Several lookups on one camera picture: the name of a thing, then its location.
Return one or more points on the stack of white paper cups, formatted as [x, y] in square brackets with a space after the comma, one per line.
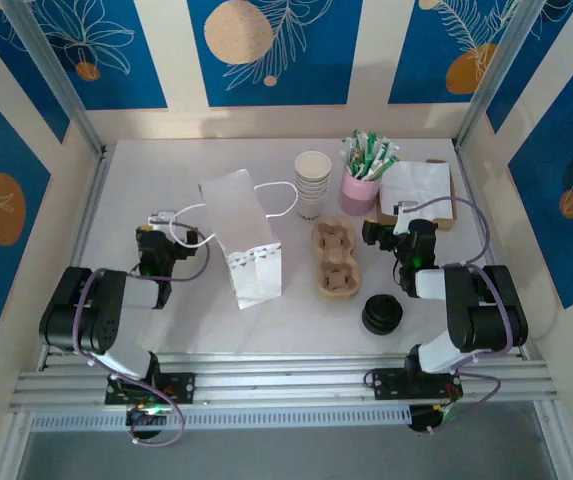
[312, 190]

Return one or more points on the pink cylindrical holder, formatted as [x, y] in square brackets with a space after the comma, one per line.
[358, 197]

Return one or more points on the stack of black cup lids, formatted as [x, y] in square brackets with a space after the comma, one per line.
[382, 314]

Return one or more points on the aluminium frame post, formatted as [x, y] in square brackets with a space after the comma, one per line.
[491, 80]
[61, 85]

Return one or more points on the stack of cardboard cup carriers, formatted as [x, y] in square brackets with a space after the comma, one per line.
[337, 260]

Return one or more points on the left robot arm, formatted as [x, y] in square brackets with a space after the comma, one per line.
[91, 320]

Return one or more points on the stack of white napkins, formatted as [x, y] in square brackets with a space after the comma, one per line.
[421, 182]

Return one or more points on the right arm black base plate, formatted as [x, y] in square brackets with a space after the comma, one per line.
[388, 384]

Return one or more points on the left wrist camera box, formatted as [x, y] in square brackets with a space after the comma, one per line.
[162, 217]

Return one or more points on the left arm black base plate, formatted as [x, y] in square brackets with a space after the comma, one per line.
[181, 387]

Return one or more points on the aluminium frame cross rail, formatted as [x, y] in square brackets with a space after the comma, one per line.
[276, 380]

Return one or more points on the brown cardboard napkin tray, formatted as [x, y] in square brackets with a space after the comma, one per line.
[448, 222]

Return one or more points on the green white sachet stick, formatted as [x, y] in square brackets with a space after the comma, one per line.
[347, 152]
[372, 147]
[388, 152]
[383, 167]
[356, 145]

